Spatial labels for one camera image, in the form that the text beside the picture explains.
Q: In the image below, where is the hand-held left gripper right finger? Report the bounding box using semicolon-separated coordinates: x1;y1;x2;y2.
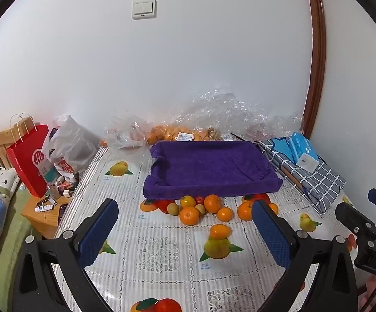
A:
251;199;359;312

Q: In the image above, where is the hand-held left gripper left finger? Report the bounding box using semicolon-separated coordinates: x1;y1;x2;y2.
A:
12;198;119;312

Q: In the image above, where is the oval orange with stem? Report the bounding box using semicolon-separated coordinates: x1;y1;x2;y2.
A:
209;224;232;239

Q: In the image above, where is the large orange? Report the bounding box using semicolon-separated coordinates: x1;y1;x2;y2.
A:
179;207;201;226

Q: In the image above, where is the small yellowish orange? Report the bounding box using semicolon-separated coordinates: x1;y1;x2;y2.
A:
180;195;197;209

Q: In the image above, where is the purple towel-covered tray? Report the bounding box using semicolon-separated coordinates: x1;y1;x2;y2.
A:
143;140;283;200

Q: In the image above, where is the person's right hand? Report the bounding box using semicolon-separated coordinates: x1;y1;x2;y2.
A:
358;274;376;312

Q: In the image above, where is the black phone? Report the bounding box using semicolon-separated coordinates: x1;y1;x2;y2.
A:
57;203;69;226

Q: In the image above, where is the grey checked cloth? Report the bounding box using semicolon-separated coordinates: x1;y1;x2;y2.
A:
258;138;347;215

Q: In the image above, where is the pile of small cosmetics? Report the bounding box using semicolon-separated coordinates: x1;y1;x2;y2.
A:
34;172;80;213

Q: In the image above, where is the wooden nightstand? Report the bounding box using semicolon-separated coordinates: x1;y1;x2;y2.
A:
21;188;78;239

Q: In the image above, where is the fruit-printed tablecloth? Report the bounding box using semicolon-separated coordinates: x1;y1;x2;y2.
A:
50;146;359;312

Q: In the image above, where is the blue flat packet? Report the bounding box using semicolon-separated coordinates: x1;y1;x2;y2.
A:
270;138;294;158

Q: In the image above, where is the blue box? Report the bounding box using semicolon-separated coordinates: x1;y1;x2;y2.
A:
288;132;320;166

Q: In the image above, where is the green bedsheet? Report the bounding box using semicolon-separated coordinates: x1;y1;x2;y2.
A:
0;185;42;303

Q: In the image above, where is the white plastic bag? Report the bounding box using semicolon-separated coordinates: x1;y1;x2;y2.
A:
41;114;99;183

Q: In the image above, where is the red paper bag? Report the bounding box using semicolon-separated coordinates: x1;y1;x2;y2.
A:
5;113;50;199

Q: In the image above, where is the clear plastic bag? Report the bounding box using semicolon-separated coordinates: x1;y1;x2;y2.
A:
100;114;156;150

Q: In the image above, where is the white flowered pillow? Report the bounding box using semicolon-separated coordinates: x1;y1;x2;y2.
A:
0;166;20;199

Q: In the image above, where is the labelled bag of oranges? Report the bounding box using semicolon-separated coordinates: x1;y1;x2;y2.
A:
147;124;221;144

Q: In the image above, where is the crumpled clear plastic wrap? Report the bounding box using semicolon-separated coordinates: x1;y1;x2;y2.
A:
172;86;305;142

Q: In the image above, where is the brown wooden door frame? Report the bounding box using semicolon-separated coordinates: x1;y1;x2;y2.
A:
303;0;327;141

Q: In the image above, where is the white light switch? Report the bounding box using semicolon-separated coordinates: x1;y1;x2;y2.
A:
132;0;157;20

